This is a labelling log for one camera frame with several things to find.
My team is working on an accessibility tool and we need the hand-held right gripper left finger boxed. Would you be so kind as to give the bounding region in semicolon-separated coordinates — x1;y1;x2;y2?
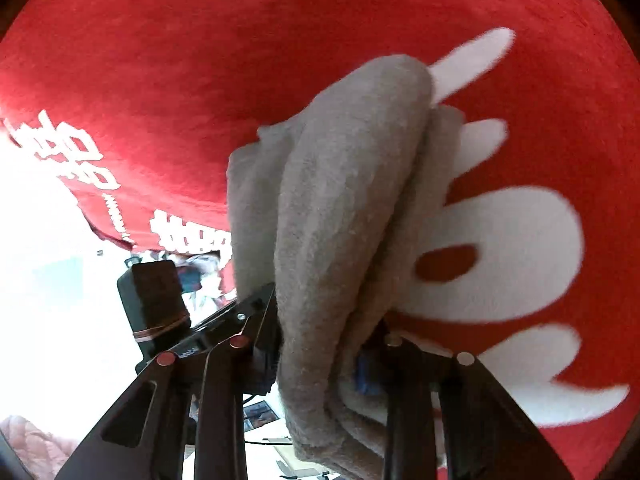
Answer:
55;305;282;480

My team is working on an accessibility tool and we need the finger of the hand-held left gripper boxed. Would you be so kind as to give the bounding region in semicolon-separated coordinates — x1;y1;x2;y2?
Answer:
175;282;279;351

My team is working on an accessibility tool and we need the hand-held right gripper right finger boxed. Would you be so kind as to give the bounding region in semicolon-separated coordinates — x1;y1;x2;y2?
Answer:
352;332;576;480

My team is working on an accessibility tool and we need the grey fleece garment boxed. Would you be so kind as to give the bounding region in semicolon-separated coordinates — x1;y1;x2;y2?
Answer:
227;54;468;480

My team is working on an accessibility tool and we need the colourful crumpled cloth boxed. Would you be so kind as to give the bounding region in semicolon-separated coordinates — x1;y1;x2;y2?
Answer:
177;252;237;311

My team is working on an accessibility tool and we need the printed photo card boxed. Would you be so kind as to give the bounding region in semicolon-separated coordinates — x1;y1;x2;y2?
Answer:
243;400;279;431

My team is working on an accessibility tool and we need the cardboard piece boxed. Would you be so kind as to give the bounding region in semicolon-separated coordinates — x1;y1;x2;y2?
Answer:
272;452;332;480

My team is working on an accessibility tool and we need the pink quilted cloth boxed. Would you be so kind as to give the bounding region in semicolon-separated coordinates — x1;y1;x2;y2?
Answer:
0;414;76;480

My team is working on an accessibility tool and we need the red printed blanket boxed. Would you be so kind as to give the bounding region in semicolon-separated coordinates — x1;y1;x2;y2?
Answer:
0;0;640;431

